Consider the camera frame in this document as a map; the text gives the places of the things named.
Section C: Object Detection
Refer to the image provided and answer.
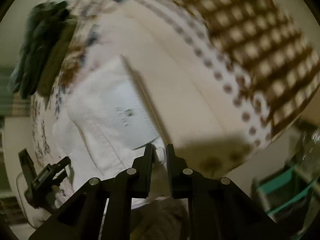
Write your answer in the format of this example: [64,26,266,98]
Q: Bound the white pants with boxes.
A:
[53,55,170,207]

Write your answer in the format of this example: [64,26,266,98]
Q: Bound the floral checkered bed blanket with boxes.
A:
[31,0,319,179]

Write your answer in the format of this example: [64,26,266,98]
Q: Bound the dark green garment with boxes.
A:
[8,1,75,99]

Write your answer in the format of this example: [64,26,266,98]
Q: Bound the teal white wire rack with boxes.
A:
[251,165,317,239]

